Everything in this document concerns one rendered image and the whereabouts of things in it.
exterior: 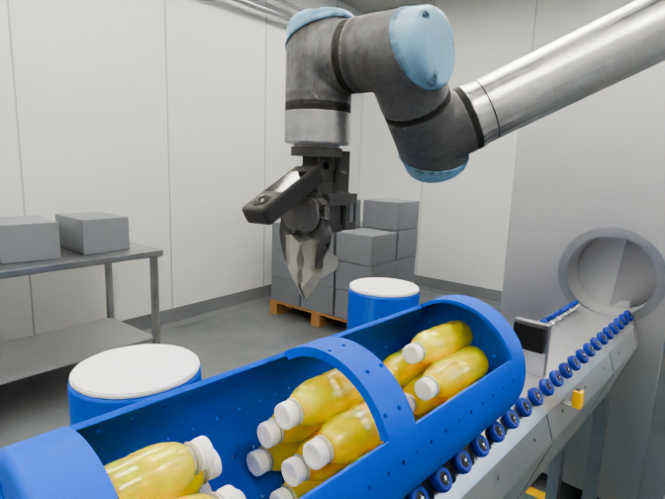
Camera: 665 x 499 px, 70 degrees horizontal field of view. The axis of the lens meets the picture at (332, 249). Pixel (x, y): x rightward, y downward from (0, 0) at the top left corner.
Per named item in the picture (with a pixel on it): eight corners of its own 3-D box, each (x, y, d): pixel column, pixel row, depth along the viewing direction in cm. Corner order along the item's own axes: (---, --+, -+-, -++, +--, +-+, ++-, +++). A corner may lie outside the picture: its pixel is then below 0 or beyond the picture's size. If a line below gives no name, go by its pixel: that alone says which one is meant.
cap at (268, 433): (272, 449, 75) (263, 453, 74) (260, 427, 77) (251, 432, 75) (283, 437, 73) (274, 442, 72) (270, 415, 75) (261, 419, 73)
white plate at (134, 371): (222, 353, 119) (222, 357, 120) (131, 337, 128) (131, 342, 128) (145, 405, 93) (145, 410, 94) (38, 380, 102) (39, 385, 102)
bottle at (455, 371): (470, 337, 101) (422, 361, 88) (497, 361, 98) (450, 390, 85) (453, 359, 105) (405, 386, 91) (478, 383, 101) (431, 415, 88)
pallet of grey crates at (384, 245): (413, 321, 475) (421, 200, 454) (367, 343, 412) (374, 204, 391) (320, 297, 547) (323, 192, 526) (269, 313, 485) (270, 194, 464)
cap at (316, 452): (328, 442, 66) (319, 447, 65) (330, 469, 66) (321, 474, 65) (308, 435, 69) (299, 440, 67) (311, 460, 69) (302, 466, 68)
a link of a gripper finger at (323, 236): (331, 269, 65) (332, 205, 64) (323, 271, 64) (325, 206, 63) (307, 263, 69) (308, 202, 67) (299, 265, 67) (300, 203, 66)
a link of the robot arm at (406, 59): (468, 71, 61) (383, 79, 68) (447, -19, 53) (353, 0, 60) (442, 121, 57) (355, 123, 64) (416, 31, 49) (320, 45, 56)
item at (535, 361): (545, 375, 139) (551, 324, 136) (540, 379, 136) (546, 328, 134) (512, 364, 146) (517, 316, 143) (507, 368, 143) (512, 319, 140)
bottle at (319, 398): (354, 349, 85) (274, 382, 72) (386, 363, 81) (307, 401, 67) (351, 386, 87) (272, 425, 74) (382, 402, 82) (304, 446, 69)
